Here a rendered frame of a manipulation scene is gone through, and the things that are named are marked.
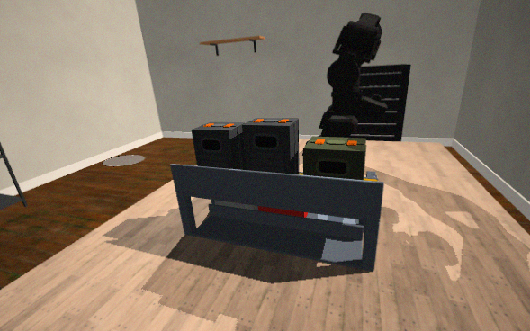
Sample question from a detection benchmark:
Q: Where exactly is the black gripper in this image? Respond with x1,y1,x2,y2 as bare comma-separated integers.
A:
326,85,360,138

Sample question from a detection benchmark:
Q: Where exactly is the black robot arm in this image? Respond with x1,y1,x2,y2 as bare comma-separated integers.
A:
319,13,388,137

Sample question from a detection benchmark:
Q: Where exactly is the red open bin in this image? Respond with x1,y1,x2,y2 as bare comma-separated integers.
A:
258,206,308,218

